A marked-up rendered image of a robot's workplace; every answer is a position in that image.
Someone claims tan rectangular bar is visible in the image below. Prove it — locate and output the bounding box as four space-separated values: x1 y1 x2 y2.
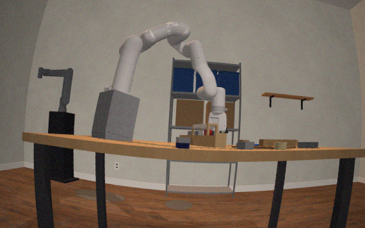
259 139 296 147

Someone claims beige cylinder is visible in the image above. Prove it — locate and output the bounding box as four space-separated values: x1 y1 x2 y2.
273 142 287 150

